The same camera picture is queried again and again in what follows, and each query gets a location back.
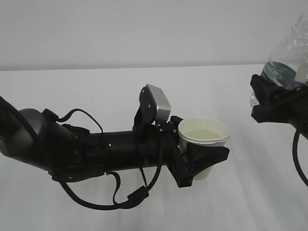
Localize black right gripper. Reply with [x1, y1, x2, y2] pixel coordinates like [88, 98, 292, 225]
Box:
[250, 74, 308, 125]

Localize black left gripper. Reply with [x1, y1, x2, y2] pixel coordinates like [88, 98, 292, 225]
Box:
[155, 115, 230, 188]

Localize white paper cup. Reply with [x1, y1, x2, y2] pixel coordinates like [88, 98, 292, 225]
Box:
[178, 116, 231, 180]

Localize clear water bottle green label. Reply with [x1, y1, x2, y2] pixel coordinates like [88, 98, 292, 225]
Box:
[249, 15, 308, 108]

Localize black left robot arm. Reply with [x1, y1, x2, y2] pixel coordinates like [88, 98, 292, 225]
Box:
[0, 99, 230, 188]

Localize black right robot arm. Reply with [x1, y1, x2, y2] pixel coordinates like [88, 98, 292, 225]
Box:
[250, 74, 308, 138]

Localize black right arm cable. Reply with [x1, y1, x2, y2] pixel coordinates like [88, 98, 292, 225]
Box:
[291, 128, 308, 187]

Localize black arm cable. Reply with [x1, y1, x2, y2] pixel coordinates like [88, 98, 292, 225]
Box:
[43, 108, 162, 210]
[291, 128, 308, 187]

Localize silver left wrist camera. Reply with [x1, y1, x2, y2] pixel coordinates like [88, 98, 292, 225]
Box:
[133, 84, 171, 131]

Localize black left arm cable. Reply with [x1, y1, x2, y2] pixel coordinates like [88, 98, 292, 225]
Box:
[43, 108, 162, 210]

